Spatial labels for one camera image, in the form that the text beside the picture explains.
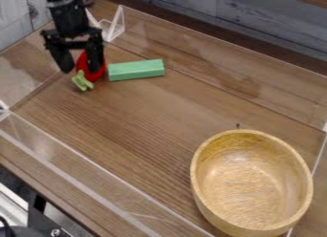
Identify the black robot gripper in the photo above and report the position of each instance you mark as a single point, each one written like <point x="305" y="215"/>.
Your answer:
<point x="73" y="34"/>

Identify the red toy strawberry green leaves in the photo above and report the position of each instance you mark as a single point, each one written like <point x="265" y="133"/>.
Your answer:
<point x="84" y="77"/>

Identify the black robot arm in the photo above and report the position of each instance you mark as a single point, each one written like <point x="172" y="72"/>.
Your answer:
<point x="72" y="34"/>

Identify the green rectangular block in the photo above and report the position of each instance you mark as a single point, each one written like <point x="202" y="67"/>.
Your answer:
<point x="134" y="69"/>

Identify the wooden bowl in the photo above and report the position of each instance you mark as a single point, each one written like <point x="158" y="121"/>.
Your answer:
<point x="250" y="183"/>

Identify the clear acrylic enclosure wall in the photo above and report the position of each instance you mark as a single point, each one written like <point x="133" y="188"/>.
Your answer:
<point x="106" y="153"/>

